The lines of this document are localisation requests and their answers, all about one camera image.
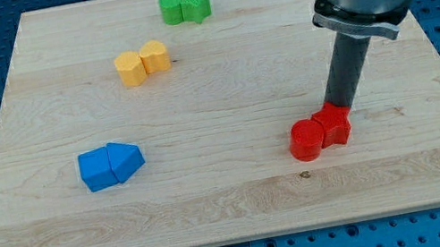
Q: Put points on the blue cube block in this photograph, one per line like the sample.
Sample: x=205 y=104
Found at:
x=95 y=170

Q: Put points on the green star block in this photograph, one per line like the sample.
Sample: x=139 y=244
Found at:
x=195 y=10

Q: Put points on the green cylinder block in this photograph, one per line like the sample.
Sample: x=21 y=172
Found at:
x=171 y=11

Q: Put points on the red star block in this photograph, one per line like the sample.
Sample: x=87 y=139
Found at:
x=334 y=121

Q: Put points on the blue triangle block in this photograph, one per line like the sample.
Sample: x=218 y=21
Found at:
x=125 y=160

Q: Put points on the yellow hexagon block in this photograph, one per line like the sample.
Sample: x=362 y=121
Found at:
x=130 y=68

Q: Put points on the red cylinder block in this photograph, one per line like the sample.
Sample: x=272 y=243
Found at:
x=307 y=138

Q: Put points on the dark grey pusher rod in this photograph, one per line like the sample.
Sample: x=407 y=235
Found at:
x=349 y=54

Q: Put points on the yellow heart block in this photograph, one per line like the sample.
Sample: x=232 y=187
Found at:
x=155 y=57

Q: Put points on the wooden board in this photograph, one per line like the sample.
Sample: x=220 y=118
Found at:
x=214 y=129

